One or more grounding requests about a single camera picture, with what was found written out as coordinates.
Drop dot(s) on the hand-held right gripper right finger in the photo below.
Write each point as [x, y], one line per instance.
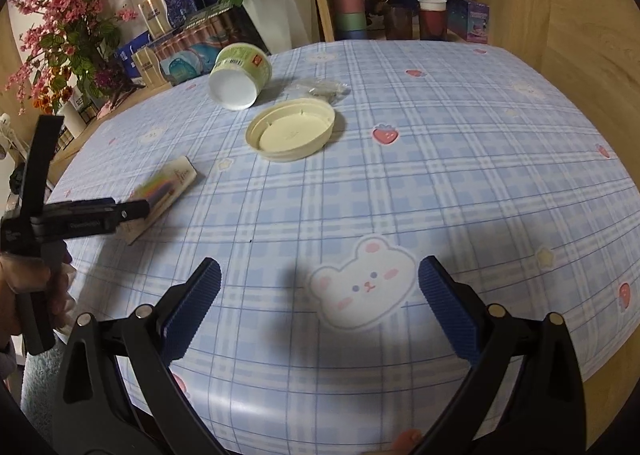
[447, 310]

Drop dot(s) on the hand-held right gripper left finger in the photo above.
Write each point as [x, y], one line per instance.
[192, 310]

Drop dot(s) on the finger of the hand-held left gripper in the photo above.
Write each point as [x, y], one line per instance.
[100, 210]
[42, 165]

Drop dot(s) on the white card with coloured items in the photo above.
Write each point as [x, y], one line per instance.
[172, 180]

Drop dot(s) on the person's left hand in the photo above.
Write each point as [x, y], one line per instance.
[15, 280]

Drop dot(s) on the white desk fan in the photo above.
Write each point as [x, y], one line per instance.
[6, 135]

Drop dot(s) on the white vase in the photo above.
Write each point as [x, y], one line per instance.
[70, 117]

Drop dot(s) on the row of small brown bottles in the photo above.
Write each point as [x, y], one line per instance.
[89, 115]

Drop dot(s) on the orange flower bunch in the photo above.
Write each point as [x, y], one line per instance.
[55, 90]

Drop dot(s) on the blue and white box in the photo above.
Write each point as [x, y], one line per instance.
[127, 52]

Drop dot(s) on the gold and blue box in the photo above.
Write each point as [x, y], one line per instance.
[165, 10]
[147, 66]

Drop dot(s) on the pink blossom arrangement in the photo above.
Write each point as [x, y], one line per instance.
[65, 10]

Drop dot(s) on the blue plaid tablecloth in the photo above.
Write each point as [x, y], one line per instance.
[400, 160]

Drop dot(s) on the grey fluffy cloth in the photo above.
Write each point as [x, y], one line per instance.
[40, 385]

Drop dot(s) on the cream round lid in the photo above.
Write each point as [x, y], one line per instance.
[290, 132]

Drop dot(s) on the green white paper cup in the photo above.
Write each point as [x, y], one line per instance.
[245, 62]

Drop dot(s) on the black box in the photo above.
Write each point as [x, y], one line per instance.
[245, 32]

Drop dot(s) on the crumpled clear plastic wrapper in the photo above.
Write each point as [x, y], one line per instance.
[322, 87]

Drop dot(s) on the red cup white lid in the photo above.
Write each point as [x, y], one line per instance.
[432, 20]

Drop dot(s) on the purple and blue box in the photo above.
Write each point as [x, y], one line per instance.
[470, 20]

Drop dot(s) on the dark brown tumbler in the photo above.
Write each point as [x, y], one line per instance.
[398, 22]

